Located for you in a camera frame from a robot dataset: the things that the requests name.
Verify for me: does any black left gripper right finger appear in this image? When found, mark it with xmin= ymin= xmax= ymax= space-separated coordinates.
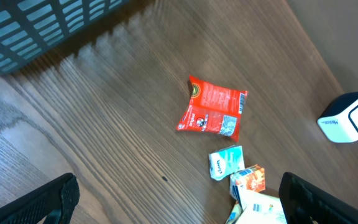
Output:
xmin=278 ymin=172 xmax=358 ymax=224

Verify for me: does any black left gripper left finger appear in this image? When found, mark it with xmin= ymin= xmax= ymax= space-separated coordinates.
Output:
xmin=0 ymin=173 xmax=80 ymax=224

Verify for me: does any cream snack bag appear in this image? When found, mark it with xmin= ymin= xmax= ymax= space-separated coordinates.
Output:
xmin=226 ymin=188 xmax=287 ymax=224

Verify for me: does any orange tissue pack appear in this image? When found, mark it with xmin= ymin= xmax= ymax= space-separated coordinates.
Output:
xmin=229 ymin=164 xmax=266 ymax=200

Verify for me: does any teal tissue pack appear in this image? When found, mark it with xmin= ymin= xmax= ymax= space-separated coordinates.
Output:
xmin=209 ymin=146 xmax=245 ymax=181

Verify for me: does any red snack packet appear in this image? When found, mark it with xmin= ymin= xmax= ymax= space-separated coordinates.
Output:
xmin=177 ymin=75 xmax=249 ymax=141

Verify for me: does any white barcode scanner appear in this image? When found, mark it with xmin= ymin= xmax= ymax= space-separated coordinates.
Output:
xmin=317 ymin=91 xmax=358 ymax=143

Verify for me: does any grey plastic mesh basket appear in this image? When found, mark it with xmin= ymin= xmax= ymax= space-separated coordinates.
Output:
xmin=0 ymin=0 xmax=127 ymax=75

